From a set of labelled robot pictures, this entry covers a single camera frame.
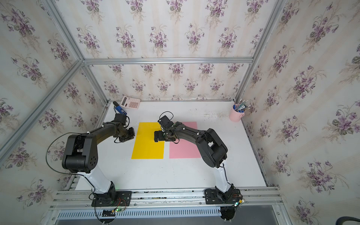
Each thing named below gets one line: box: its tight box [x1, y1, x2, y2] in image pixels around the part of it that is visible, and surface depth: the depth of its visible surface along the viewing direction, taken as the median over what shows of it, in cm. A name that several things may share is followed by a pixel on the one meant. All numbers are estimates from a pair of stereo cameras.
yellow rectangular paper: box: [131, 122, 165, 160], surface depth 95 cm
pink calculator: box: [120, 95, 141, 110], surface depth 119 cm
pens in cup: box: [232, 97, 251, 113], surface depth 104 cm
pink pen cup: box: [228, 105, 246, 123], surface depth 104 cm
